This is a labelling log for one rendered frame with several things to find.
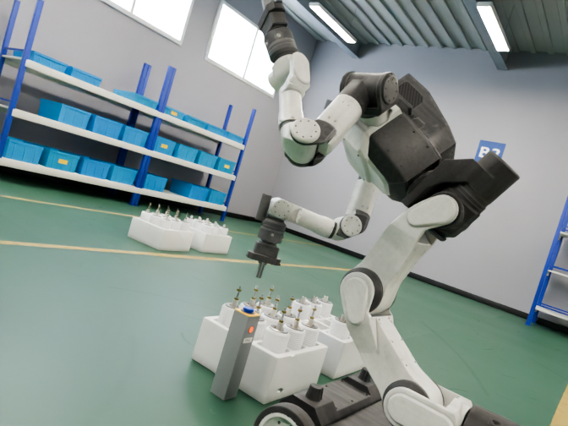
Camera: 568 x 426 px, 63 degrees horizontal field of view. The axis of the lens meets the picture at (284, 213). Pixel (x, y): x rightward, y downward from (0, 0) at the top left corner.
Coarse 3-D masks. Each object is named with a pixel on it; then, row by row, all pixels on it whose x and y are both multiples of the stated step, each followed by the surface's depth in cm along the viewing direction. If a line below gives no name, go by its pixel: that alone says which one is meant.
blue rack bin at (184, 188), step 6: (174, 180) 735; (180, 180) 753; (174, 186) 735; (180, 186) 726; (186, 186) 718; (192, 186) 711; (198, 186) 755; (174, 192) 733; (180, 192) 725; (186, 192) 717; (192, 192) 715; (198, 192) 725; (204, 192) 734; (192, 198) 719; (198, 198) 728; (204, 198) 738
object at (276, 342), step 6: (270, 330) 176; (264, 336) 179; (270, 336) 175; (276, 336) 175; (282, 336) 175; (288, 336) 177; (264, 342) 177; (270, 342) 175; (276, 342) 175; (282, 342) 176; (270, 348) 175; (276, 348) 175; (282, 348) 176
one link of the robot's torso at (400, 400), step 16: (384, 400) 133; (400, 400) 130; (416, 400) 128; (448, 400) 139; (464, 400) 135; (400, 416) 129; (416, 416) 127; (432, 416) 124; (448, 416) 123; (464, 416) 125
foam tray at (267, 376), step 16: (208, 320) 189; (208, 336) 188; (224, 336) 184; (208, 352) 187; (256, 352) 174; (272, 352) 173; (288, 352) 178; (304, 352) 185; (320, 352) 197; (208, 368) 186; (256, 368) 174; (272, 368) 170; (288, 368) 178; (304, 368) 189; (320, 368) 201; (240, 384) 177; (256, 384) 173; (272, 384) 171; (288, 384) 181; (304, 384) 192; (272, 400) 174
